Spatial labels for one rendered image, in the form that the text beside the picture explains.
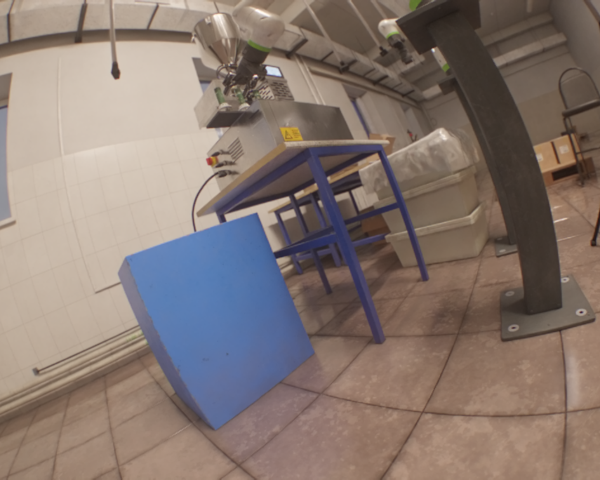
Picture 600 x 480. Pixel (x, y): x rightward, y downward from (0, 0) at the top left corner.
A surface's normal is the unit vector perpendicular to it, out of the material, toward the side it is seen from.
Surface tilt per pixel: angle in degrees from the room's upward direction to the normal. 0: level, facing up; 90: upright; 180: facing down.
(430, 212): 96
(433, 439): 0
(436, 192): 96
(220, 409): 90
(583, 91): 77
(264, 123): 90
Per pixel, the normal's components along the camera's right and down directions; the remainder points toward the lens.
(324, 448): -0.36, -0.93
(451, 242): -0.71, 0.43
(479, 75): -0.60, 0.28
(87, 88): 0.65, -0.22
